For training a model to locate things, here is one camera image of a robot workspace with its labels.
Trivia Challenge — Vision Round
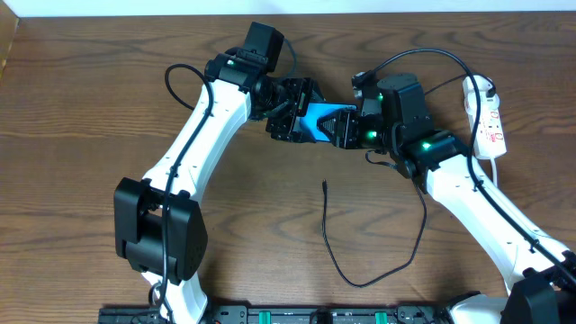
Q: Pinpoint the brown cardboard panel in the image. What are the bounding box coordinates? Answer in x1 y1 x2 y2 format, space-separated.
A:
0 0 20 75

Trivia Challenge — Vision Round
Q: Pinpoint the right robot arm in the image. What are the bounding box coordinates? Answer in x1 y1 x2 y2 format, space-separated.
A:
303 74 575 323

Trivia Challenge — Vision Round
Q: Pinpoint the blue Samsung Galaxy smartphone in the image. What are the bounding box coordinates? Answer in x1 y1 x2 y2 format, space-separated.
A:
300 103 357 142

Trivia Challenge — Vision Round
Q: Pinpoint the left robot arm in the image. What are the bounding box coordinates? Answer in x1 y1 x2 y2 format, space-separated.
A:
113 22 321 323

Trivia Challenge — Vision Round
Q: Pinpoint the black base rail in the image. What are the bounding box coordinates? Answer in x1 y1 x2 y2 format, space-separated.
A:
97 304 451 324

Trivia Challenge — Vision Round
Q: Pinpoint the white power strip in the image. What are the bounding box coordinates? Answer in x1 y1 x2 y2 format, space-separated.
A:
463 75 508 161

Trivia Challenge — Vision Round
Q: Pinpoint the black charging cable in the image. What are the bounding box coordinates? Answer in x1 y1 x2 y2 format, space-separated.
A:
320 71 498 289

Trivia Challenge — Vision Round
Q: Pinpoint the white charger plug adapter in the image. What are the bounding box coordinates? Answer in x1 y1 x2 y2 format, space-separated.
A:
462 75 500 114

